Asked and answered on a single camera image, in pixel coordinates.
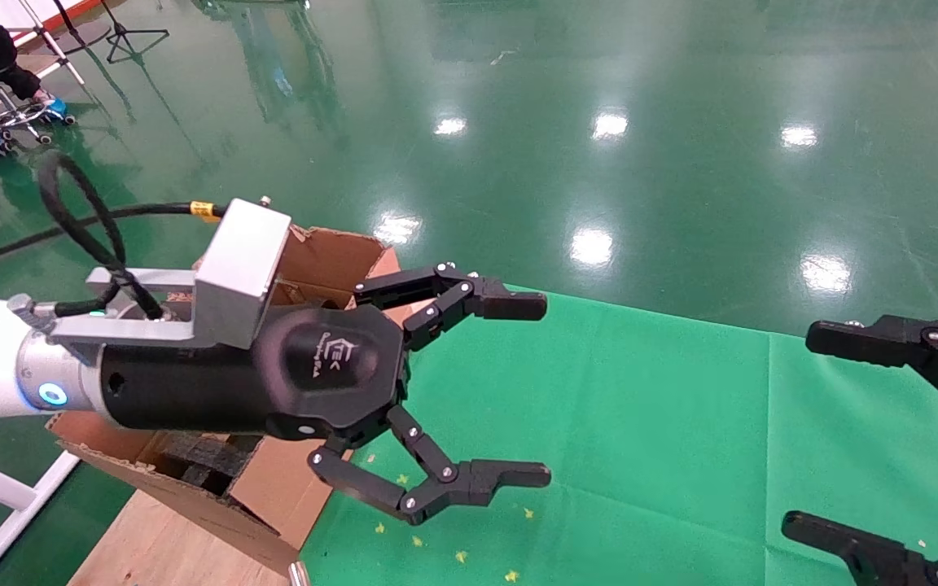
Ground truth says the black cable with yellow tag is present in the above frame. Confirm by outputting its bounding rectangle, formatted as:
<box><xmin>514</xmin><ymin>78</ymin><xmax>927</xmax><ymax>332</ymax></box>
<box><xmin>0</xmin><ymin>202</ymin><xmax>227</xmax><ymax>278</ymax></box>

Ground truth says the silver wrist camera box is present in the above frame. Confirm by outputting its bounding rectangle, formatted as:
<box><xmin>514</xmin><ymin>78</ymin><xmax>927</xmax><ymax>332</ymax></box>
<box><xmin>46</xmin><ymin>199</ymin><xmax>292</xmax><ymax>359</ymax></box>

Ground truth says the black round base stand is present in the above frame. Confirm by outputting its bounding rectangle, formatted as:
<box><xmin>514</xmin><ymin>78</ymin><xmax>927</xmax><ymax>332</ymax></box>
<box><xmin>52</xmin><ymin>0</ymin><xmax>113</xmax><ymax>51</ymax></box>

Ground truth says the thick black braided cable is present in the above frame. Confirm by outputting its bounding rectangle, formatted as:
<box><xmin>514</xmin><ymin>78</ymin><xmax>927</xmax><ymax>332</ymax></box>
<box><xmin>33</xmin><ymin>153</ymin><xmax>164</xmax><ymax>322</ymax></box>

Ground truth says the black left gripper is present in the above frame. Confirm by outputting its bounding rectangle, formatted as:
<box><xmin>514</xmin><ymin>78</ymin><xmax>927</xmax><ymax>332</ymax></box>
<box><xmin>99</xmin><ymin>262</ymin><xmax>553</xmax><ymax>526</ymax></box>

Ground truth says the large open cardboard carton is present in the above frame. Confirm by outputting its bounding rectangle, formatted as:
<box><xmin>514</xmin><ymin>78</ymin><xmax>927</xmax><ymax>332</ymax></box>
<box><xmin>46</xmin><ymin>224</ymin><xmax>405</xmax><ymax>575</ymax></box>

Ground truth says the green cloth mat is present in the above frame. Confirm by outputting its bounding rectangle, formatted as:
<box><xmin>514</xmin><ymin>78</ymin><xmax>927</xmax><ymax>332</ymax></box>
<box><xmin>298</xmin><ymin>281</ymin><xmax>938</xmax><ymax>586</ymax></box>

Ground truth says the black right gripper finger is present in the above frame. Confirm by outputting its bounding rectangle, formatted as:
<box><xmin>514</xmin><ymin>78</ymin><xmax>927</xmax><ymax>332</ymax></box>
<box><xmin>780</xmin><ymin>513</ymin><xmax>938</xmax><ymax>586</ymax></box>
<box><xmin>803</xmin><ymin>312</ymin><xmax>938</xmax><ymax>432</ymax></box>

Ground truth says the rolling stool base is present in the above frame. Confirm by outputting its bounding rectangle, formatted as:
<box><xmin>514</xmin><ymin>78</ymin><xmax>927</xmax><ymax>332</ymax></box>
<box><xmin>0</xmin><ymin>81</ymin><xmax>77</xmax><ymax>147</ymax></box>

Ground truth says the grey tripod stand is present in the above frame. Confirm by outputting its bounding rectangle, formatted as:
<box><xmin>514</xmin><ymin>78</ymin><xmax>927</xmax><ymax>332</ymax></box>
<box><xmin>17</xmin><ymin>0</ymin><xmax>87</xmax><ymax>86</ymax></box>

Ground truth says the black foam insert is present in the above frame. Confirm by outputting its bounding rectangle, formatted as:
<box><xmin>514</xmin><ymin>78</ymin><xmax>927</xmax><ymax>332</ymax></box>
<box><xmin>156</xmin><ymin>433</ymin><xmax>265</xmax><ymax>497</ymax></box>

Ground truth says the black tripod stand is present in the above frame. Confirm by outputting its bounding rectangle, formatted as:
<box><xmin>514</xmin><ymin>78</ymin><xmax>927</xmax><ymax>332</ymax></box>
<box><xmin>99</xmin><ymin>0</ymin><xmax>170</xmax><ymax>64</ymax></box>

